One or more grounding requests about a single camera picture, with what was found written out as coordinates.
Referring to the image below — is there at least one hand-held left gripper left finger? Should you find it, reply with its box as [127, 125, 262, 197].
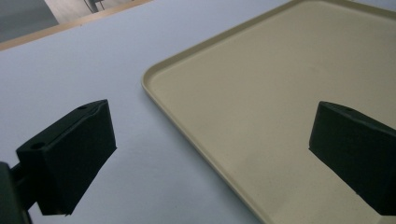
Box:
[16, 99, 118, 217]

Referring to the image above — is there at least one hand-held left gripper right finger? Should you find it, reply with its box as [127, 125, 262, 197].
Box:
[308, 100, 396, 217]

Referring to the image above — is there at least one metal stand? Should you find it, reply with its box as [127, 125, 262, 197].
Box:
[83, 0, 106, 14]

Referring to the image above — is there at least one beige plastic tray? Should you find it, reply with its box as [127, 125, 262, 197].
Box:
[141, 0, 396, 224]

